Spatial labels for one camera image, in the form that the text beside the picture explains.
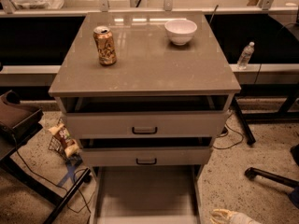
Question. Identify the yellow-white gripper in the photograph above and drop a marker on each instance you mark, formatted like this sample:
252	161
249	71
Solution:
242	218

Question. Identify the grey drawer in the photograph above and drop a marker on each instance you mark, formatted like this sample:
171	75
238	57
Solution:
145	116
145	195
146	151

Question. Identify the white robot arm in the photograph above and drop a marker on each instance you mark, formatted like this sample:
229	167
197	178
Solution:
241	218

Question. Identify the grey drawer cabinet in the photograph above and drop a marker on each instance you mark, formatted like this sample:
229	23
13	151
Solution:
148	63

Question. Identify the black office chair base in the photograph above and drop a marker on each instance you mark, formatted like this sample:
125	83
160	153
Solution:
251	173

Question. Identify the black table leg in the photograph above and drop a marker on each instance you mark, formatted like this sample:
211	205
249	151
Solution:
248	133

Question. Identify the snack chip bag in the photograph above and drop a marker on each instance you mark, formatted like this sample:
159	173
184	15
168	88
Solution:
69	145

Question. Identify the clear plastic water bottle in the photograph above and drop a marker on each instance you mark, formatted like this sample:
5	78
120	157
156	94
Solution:
245	56

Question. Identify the white ceramic bowl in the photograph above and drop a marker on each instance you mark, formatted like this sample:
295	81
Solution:
180	31

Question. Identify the orange soda can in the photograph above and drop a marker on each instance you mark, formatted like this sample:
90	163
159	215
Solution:
104	41

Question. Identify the dark brown chair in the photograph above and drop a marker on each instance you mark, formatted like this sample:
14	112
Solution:
18	124

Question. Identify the small wire basket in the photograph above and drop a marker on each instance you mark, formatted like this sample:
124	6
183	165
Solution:
56	146

